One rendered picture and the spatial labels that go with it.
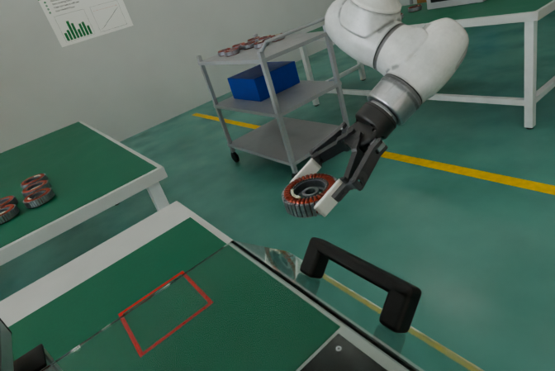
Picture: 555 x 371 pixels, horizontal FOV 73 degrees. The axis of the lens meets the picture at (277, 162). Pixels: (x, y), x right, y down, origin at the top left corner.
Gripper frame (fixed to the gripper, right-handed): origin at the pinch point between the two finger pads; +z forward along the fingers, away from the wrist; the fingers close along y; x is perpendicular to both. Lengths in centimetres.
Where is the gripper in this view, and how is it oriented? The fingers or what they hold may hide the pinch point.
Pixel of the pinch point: (311, 192)
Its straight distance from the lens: 73.3
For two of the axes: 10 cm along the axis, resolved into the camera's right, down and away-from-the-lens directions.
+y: -3.4, -3.2, 8.9
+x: -6.7, -5.8, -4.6
